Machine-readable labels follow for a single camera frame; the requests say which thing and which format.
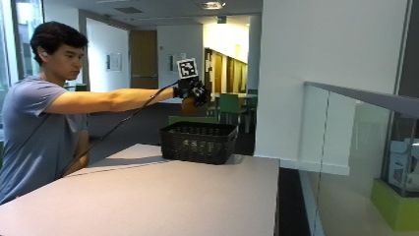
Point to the orange fruit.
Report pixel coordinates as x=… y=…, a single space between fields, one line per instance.
x=187 y=105

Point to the green chair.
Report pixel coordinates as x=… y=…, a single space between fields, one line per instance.
x=251 y=101
x=230 y=106

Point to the white marker cube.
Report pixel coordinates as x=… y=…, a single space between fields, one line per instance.
x=186 y=68

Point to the black woven basket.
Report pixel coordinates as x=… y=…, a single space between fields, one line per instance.
x=197 y=141

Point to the wooden door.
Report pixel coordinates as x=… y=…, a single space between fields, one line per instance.
x=144 y=59

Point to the ceiling light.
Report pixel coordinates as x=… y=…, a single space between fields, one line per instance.
x=211 y=5

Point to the glass railing with grey handrail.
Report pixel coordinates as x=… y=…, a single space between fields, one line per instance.
x=358 y=137

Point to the the person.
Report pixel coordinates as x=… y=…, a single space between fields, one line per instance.
x=34 y=131

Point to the glass display case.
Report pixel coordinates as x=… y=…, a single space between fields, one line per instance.
x=403 y=157

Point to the green plinth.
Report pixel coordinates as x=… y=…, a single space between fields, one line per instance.
x=395 y=208

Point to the wall notice board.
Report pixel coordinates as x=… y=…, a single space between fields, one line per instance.
x=177 y=62

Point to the framed wall picture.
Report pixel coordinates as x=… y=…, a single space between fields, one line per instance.
x=114 y=61

